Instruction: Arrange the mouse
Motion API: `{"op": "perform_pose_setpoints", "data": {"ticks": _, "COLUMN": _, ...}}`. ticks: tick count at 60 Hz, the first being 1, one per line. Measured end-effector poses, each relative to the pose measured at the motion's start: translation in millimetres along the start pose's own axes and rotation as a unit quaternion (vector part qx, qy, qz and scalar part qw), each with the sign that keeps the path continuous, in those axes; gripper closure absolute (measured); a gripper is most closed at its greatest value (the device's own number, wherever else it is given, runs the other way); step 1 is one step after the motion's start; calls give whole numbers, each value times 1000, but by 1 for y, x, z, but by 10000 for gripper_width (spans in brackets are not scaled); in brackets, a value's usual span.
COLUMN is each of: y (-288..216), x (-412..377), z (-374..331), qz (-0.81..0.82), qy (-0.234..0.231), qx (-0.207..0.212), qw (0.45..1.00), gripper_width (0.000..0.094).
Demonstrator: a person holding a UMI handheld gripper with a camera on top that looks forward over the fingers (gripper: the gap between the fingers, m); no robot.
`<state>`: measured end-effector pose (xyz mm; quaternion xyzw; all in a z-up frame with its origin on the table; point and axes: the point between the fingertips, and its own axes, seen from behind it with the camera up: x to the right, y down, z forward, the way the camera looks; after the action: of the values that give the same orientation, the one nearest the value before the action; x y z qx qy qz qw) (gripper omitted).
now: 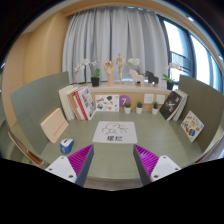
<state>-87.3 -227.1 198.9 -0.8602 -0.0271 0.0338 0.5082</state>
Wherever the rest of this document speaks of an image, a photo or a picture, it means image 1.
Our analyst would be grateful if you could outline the wooden artist mannequin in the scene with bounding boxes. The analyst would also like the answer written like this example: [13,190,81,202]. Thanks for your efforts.
[115,51,129,84]

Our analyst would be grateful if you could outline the purple round number sign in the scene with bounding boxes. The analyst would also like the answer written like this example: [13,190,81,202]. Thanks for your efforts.
[118,94,132,108]

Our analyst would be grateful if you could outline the small succulent in white pot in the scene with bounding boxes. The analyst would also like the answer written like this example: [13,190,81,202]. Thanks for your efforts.
[151,101,160,116]
[123,101,133,115]
[135,101,144,115]

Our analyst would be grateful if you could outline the white sticker sheet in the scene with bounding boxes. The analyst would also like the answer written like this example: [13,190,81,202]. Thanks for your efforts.
[94,94,120,113]

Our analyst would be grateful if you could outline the white orchid in black pot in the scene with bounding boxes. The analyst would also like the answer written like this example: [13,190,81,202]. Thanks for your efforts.
[73,58,101,88]
[162,62,183,91]
[127,57,143,76]

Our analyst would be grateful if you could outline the blue and white computer mouse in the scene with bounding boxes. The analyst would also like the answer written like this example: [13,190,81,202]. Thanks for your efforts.
[59,138,75,155]

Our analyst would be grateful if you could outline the dark-framed window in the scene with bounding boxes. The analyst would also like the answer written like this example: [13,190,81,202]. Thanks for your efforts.
[158,14,224,94]

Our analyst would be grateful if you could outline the grey curtain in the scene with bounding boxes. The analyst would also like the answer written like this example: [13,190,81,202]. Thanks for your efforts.
[62,6,169,84]

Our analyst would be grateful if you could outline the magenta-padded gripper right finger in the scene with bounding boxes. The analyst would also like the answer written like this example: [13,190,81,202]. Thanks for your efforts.
[133,144,182,186]

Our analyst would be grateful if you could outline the white mouse pad with drawing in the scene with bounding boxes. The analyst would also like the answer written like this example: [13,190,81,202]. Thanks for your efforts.
[92,120,138,145]

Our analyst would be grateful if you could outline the black cover book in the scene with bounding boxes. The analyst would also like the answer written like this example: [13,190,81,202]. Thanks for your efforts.
[159,90,183,121]

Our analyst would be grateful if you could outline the black horse figurine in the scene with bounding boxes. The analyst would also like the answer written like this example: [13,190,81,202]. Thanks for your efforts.
[145,70,160,86]

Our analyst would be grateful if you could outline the tan book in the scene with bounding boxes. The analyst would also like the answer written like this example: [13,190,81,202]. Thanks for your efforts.
[67,89,84,121]

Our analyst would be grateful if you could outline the pink horse figurine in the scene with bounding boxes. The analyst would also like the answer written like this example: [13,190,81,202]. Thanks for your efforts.
[129,68,145,87]

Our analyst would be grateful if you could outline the thick white book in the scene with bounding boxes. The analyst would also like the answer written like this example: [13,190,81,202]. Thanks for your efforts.
[58,85,78,122]

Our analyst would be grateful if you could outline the white book with photo cover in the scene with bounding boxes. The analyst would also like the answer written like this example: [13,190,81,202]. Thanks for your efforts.
[75,85,98,121]

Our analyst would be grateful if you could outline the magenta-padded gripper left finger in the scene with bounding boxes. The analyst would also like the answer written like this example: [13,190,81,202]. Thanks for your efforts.
[45,144,95,187]

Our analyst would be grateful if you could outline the beige book with red text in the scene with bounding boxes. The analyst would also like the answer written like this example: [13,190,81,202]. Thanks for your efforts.
[40,107,70,144]

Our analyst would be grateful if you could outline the colourful illustrated book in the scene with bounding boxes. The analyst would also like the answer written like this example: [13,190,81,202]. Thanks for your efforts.
[180,110,205,143]

